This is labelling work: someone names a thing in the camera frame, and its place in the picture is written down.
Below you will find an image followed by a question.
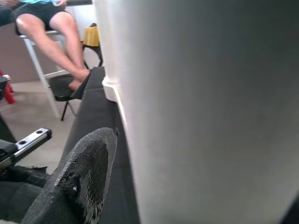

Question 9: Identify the person in light blue shirt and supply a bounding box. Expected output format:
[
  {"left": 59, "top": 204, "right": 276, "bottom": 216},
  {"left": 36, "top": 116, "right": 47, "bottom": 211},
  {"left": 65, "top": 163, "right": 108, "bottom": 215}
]
[{"left": 0, "top": 0, "right": 92, "bottom": 92}]

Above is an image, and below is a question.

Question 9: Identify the red plastic stool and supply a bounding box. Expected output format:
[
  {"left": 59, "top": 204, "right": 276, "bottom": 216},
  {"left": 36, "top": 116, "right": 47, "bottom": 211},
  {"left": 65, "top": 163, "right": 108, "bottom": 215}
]
[{"left": 0, "top": 69, "right": 16, "bottom": 105}]

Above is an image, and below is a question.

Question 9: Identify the white wooden stool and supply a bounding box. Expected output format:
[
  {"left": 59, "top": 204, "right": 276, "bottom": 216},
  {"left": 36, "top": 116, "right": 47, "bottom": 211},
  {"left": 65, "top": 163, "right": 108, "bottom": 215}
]
[{"left": 18, "top": 29, "right": 73, "bottom": 119}]

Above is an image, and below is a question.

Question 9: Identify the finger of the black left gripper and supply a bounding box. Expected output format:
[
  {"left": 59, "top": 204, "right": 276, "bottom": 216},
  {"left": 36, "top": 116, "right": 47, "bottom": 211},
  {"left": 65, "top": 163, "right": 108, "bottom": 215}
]
[
  {"left": 0, "top": 181, "right": 46, "bottom": 222},
  {"left": 4, "top": 164, "right": 51, "bottom": 188}
]

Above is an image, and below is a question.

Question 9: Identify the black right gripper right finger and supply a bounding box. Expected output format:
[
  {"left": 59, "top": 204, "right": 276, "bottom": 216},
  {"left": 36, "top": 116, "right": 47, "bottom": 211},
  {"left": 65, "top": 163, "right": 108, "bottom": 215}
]
[{"left": 279, "top": 192, "right": 299, "bottom": 224}]

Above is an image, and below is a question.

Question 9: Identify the black seat folding chair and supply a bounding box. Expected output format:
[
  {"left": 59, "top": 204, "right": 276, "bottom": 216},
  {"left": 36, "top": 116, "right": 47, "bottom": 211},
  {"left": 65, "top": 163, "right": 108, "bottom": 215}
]
[{"left": 48, "top": 74, "right": 92, "bottom": 121}]

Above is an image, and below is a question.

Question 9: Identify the white plastic children table top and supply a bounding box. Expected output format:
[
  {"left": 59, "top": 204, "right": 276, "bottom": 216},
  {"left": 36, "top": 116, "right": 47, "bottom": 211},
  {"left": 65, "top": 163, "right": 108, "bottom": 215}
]
[{"left": 101, "top": 78, "right": 132, "bottom": 145}]

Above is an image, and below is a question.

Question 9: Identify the white plastic table leg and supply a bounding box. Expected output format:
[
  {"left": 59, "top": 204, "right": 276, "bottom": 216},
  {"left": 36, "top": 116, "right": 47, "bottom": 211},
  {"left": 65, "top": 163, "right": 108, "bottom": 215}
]
[
  {"left": 93, "top": 0, "right": 122, "bottom": 85},
  {"left": 116, "top": 0, "right": 299, "bottom": 224}
]

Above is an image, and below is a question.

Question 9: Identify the black tablecloth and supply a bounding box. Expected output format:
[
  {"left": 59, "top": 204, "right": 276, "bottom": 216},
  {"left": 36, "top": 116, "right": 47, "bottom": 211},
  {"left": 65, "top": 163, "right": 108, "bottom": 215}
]
[{"left": 0, "top": 66, "right": 141, "bottom": 224}]

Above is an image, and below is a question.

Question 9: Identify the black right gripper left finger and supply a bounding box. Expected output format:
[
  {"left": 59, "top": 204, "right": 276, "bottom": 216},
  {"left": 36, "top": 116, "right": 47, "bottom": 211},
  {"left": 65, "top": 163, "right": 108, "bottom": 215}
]
[{"left": 21, "top": 127, "right": 120, "bottom": 224}]

